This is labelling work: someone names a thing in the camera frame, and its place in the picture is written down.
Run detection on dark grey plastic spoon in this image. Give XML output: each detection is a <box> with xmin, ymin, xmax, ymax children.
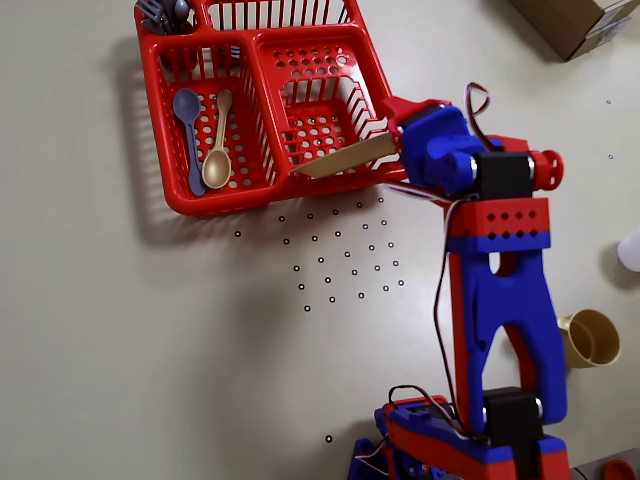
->
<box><xmin>169</xmin><ymin>0</ymin><xmax>195</xmax><ymax>35</ymax></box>

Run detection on small red object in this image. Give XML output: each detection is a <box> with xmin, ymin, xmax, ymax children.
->
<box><xmin>601</xmin><ymin>458</ymin><xmax>640</xmax><ymax>480</ymax></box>

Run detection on gold plastic spoon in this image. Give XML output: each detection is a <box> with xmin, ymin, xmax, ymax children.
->
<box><xmin>201</xmin><ymin>88</ymin><xmax>235</xmax><ymax>191</ymax></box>

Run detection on grey plastic fork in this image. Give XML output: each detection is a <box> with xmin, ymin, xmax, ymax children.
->
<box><xmin>139</xmin><ymin>0</ymin><xmax>172</xmax><ymax>34</ymax></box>

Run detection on red plastic dish rack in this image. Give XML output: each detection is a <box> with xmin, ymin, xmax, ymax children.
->
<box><xmin>133</xmin><ymin>0</ymin><xmax>409</xmax><ymax>219</ymax></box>

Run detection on blue gripper body black motor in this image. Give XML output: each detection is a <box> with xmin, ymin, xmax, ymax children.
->
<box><xmin>398</xmin><ymin>102</ymin><xmax>503</xmax><ymax>197</ymax></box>

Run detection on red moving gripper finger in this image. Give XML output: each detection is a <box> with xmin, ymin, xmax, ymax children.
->
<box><xmin>381</xmin><ymin>94</ymin><xmax>447</xmax><ymax>140</ymax></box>

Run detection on round gold plastic plate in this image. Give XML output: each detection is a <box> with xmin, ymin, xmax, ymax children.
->
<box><xmin>289</xmin><ymin>130</ymin><xmax>402</xmax><ymax>180</ymax></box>

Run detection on beige plastic cup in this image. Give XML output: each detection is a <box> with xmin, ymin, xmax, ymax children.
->
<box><xmin>556</xmin><ymin>308</ymin><xmax>623</xmax><ymax>370</ymax></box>

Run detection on brown cardboard box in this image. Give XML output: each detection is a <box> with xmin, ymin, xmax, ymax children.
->
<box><xmin>506</xmin><ymin>0</ymin><xmax>634</xmax><ymax>63</ymax></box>

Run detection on blue plastic spoon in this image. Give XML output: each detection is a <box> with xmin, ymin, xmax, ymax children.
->
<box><xmin>172</xmin><ymin>87</ymin><xmax>208</xmax><ymax>198</ymax></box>

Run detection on white plastic container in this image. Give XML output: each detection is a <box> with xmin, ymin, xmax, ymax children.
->
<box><xmin>616</xmin><ymin>238</ymin><xmax>640</xmax><ymax>274</ymax></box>

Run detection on red white black gripper cable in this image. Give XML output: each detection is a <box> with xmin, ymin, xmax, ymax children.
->
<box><xmin>464</xmin><ymin>81</ymin><xmax>494</xmax><ymax>151</ymax></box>

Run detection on long cable along arm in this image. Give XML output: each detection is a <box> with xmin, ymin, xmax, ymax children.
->
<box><xmin>382</xmin><ymin>180</ymin><xmax>494</xmax><ymax>446</ymax></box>

